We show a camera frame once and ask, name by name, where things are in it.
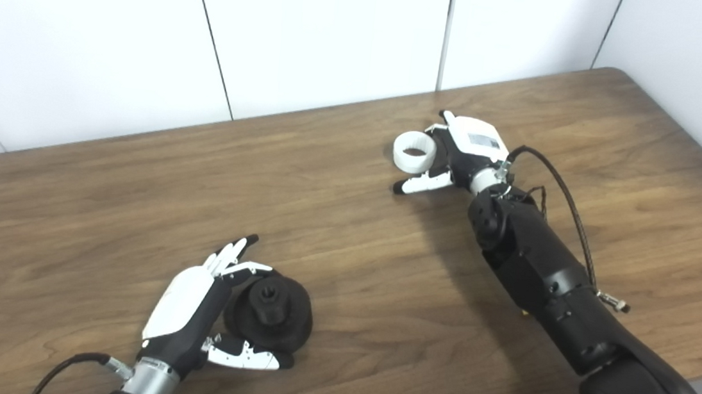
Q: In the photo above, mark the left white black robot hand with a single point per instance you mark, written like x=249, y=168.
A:
x=187, y=297

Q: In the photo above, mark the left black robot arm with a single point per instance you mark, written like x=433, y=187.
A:
x=146, y=386

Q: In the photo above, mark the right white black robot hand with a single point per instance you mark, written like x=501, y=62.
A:
x=475, y=141

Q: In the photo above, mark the round black part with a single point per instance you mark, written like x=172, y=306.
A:
x=287, y=326

